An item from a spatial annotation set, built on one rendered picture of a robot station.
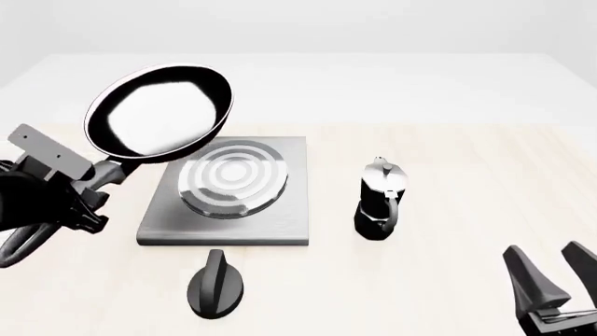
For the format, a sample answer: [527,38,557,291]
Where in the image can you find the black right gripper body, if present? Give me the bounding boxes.
[515,302,597,336]

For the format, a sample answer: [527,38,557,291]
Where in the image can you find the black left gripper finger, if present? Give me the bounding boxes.
[77,189,112,209]

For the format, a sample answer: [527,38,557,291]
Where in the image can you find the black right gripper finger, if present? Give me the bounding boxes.
[502,244,573,320]
[561,240,597,314]

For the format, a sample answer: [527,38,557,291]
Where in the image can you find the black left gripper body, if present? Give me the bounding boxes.
[59,181,111,235]

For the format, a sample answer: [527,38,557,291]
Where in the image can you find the black frying pan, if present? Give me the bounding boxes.
[0,63,234,269]

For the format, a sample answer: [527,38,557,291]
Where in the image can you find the flat grey stove plate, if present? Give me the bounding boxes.
[136,135,312,247]

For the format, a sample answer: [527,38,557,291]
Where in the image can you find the round black stove knob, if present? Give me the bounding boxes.
[187,248,244,320]

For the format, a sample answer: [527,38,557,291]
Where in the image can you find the pale grey plate on stalk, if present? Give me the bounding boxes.
[7,123,95,182]

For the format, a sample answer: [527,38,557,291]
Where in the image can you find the black and silver moka pot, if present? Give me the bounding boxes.
[353,156,410,241]

